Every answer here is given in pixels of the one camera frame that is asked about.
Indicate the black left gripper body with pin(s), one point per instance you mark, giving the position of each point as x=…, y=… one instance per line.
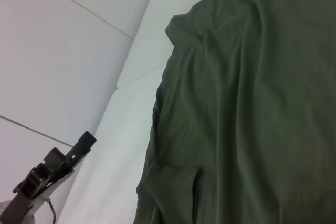
x=21, y=197

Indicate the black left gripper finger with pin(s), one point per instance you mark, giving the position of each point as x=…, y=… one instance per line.
x=78, y=149
x=53, y=159

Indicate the dark green FREE T-shirt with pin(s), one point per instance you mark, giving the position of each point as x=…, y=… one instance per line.
x=249, y=103

